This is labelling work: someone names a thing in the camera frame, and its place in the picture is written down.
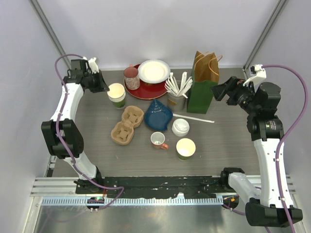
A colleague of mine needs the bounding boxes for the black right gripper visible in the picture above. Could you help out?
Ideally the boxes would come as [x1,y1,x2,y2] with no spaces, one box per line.
[210,76,260,115]

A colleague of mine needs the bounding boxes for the green paper cups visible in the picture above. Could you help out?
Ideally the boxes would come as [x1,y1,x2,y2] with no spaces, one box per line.
[107,83,126,109]

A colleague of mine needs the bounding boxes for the stack of white lids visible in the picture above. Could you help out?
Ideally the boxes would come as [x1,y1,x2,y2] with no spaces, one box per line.
[172,118,190,137]

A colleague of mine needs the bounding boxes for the green paper coffee cup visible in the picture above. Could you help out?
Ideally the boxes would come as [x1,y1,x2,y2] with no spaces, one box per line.
[176,138,196,160]

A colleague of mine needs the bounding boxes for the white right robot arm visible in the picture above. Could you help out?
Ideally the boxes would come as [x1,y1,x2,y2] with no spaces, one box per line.
[211,76,303,227]

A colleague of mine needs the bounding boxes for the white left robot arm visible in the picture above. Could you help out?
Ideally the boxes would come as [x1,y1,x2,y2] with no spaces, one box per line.
[41,56,109,194]

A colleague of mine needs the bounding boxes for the green brown paper bag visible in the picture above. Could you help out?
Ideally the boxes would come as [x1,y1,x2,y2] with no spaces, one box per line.
[187,51,222,114]

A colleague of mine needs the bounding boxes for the pink floral mug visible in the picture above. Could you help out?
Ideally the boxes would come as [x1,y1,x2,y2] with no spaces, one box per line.
[123,64,140,90]

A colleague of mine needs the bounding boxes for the wrapped white straw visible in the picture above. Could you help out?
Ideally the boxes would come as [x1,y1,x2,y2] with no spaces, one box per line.
[173,113,215,123]

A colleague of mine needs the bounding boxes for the red round tray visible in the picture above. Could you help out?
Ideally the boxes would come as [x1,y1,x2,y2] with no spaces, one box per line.
[123,72,167,100]

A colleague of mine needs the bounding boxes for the grey metal utensil tin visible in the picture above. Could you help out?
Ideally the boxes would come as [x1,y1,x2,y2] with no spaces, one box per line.
[167,93,186,113]

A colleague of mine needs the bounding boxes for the white paper plate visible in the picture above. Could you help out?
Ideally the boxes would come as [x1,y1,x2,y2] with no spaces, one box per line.
[138,59,171,84]

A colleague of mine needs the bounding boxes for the cardboard cup carrier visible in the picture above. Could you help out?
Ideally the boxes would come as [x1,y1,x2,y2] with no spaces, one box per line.
[111,105,144,146]

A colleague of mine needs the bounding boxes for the bundle of wrapped white utensils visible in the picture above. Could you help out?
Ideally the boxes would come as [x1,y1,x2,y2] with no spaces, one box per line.
[164,72,193,99]

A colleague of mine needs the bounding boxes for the blue shell-shaped dish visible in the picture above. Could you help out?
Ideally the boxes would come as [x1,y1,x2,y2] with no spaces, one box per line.
[144,99,173,132]

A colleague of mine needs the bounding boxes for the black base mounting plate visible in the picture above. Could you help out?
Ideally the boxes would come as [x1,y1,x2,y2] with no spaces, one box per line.
[74,176,235,199]

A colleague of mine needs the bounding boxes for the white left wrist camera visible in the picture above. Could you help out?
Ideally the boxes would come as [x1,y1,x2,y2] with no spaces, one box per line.
[83,56,99,74]

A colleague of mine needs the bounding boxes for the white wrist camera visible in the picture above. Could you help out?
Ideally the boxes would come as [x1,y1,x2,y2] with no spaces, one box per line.
[243,64,267,86]
[83,56,99,74]

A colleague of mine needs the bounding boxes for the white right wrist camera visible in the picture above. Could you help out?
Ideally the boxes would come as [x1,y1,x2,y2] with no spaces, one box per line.
[243,64,267,86]

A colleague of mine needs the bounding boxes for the small pink handled cup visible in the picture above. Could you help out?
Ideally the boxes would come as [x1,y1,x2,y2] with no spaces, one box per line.
[150,132,169,150]

